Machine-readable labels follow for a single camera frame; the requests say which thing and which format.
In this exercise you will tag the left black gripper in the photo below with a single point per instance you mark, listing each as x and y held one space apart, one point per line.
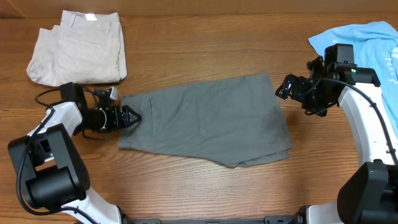
118 122

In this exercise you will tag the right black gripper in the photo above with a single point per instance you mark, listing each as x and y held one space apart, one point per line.
299 84

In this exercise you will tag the grey shorts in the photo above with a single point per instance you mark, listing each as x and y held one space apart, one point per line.
236 122

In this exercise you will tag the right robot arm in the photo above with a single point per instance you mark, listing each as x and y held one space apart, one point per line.
370 195

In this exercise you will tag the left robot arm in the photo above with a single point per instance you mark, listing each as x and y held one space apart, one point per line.
51 175

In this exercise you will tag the folded beige shorts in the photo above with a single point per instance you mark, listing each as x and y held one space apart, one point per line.
84 48

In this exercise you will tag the light blue t-shirt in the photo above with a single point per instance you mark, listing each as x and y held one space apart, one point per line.
375 46

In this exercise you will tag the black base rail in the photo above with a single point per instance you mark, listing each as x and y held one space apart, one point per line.
284 219

